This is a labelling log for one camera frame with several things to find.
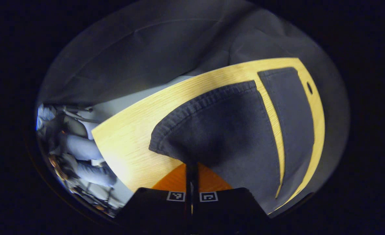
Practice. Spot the black backdrop cloth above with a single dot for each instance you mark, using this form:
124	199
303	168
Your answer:
146	49

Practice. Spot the person's trouser leg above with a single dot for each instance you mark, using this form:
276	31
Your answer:
94	173
81	147

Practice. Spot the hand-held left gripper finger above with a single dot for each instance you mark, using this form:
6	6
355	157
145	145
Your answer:
195	186
188	186

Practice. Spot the grey metal stand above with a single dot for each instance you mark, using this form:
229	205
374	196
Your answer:
81	118

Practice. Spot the black jeans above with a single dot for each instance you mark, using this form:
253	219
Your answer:
231	130

